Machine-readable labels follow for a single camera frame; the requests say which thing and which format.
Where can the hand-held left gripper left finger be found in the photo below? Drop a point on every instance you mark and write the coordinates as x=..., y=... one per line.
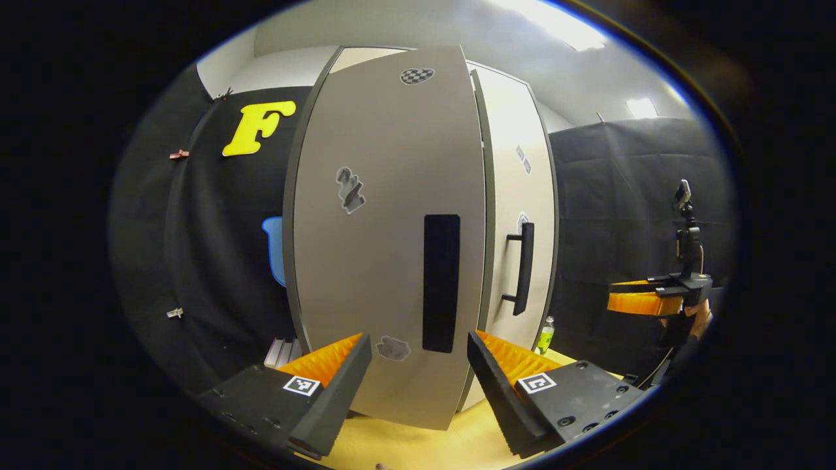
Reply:
x=336, y=398

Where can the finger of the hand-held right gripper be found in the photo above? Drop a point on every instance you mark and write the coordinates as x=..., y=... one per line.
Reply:
x=643, y=303

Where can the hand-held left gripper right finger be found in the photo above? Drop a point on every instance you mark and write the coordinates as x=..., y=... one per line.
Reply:
x=496, y=391

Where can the white cabinet door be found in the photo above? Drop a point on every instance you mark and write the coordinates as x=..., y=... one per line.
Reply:
x=509, y=176
x=385, y=261

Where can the white shoe cabinet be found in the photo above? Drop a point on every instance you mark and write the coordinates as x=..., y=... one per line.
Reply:
x=359, y=59

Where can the green bottle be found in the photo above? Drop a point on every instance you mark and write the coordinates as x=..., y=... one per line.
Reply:
x=546, y=338

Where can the small ceiling light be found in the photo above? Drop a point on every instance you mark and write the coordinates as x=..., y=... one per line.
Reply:
x=642, y=108

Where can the ceiling light panel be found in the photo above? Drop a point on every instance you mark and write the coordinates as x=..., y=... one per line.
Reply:
x=562, y=23

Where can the red cloth clip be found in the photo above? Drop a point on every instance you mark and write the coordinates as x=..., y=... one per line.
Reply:
x=178, y=155

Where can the dark cloth clip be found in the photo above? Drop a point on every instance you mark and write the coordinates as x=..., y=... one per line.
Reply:
x=224, y=94

